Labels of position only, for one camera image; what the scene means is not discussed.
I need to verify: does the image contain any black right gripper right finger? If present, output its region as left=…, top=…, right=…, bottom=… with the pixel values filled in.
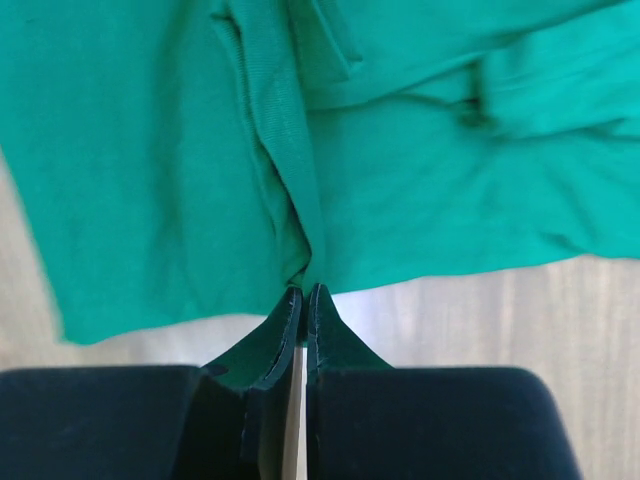
left=306, top=285, right=581, bottom=480

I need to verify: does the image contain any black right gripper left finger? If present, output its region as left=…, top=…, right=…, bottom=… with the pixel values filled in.
left=1, top=288, right=303, bottom=479

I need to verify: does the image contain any green t shirt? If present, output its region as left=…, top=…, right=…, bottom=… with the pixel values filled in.
left=1, top=1, right=639, bottom=344

